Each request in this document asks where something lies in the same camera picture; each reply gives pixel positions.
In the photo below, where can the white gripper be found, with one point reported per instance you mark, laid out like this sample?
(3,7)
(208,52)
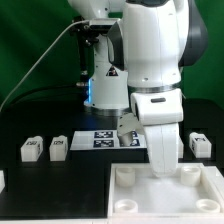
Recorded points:
(157,117)

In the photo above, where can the white square tabletop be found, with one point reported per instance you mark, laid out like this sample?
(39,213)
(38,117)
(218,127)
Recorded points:
(193,195)

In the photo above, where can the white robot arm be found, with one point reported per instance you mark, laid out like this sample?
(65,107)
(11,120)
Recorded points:
(140,47)

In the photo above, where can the white block at left edge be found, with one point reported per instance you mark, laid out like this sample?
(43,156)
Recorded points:
(2,181)

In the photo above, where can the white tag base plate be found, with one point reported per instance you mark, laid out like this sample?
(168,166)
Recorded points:
(104,139)

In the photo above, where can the grey camera on stand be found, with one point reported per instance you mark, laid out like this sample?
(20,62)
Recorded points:
(92,44)

